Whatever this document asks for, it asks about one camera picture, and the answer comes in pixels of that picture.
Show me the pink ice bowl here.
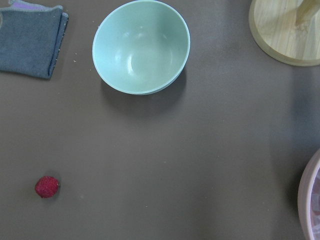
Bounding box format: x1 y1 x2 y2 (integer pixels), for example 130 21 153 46
297 149 320 240

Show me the grey folded cloth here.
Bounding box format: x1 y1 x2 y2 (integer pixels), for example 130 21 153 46
0 0 69 79

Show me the green bowl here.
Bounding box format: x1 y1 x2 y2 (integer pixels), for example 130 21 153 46
92 0 191 95

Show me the red strawberry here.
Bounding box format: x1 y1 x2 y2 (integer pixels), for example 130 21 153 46
34 176 60 199

